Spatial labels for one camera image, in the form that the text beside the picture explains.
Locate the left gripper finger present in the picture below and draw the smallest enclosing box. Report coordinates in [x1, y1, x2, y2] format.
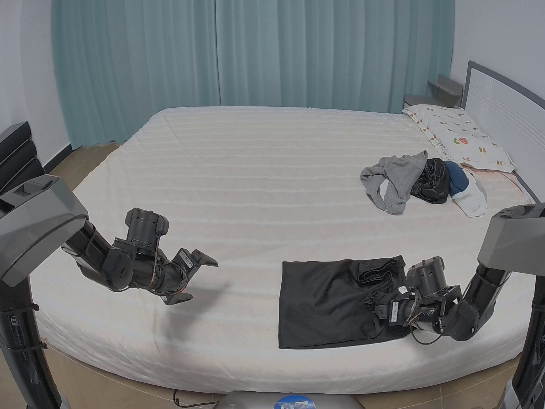
[192, 249, 219, 268]
[160, 291, 193, 306]

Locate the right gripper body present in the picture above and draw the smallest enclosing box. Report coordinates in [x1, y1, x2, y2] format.
[383, 299, 418, 327]

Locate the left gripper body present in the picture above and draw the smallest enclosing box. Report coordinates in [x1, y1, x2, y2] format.
[151, 248, 201, 304]

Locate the black T-shirt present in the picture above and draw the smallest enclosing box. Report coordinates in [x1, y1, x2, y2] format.
[278, 255, 416, 349]

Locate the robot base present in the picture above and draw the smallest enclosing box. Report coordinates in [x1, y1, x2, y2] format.
[215, 390, 360, 409]

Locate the bed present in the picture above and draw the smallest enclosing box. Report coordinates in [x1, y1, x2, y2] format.
[30, 60, 545, 399]

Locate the white garment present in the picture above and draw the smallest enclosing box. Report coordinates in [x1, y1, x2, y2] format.
[451, 173, 488, 218]

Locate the black glossy garment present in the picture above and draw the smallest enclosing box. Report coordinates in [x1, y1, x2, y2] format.
[410, 157, 451, 204]

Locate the grey garment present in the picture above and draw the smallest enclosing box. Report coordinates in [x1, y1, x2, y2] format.
[360, 150, 428, 215]

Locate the dark blue garment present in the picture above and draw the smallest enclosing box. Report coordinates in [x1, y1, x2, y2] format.
[444, 161, 471, 198]

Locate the white printed pillow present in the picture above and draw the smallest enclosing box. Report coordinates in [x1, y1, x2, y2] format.
[402, 104, 518, 174]

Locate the black chest of drawers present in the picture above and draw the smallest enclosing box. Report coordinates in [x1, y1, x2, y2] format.
[0, 122, 45, 195]

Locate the grey bedside table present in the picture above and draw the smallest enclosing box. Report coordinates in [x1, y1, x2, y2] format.
[404, 74, 465, 110]

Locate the blue-green curtain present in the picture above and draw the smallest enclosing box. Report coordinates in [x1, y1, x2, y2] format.
[51, 0, 455, 148]

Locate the black cable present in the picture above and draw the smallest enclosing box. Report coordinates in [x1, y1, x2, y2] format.
[171, 388, 218, 409]

